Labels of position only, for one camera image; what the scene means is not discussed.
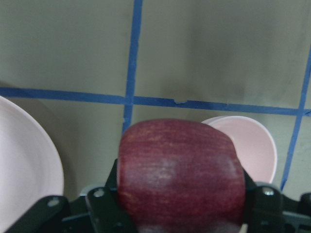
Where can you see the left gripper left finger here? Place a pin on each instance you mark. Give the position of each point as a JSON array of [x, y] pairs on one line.
[[95, 211]]

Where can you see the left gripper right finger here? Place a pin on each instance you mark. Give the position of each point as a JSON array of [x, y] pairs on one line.
[[268, 210]]

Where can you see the pink bowl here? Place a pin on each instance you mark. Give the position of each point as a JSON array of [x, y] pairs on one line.
[[255, 147]]

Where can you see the red apple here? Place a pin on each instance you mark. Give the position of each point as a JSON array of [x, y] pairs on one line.
[[179, 176]]

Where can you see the pink plate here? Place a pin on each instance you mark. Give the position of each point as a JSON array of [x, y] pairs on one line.
[[30, 166]]

